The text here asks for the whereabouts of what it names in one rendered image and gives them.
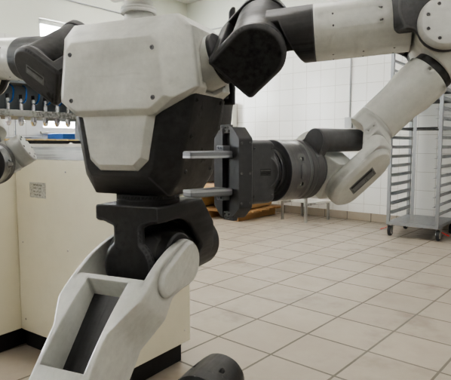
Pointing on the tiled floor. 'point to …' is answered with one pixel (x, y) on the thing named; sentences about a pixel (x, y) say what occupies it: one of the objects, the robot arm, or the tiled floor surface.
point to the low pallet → (248, 212)
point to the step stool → (307, 206)
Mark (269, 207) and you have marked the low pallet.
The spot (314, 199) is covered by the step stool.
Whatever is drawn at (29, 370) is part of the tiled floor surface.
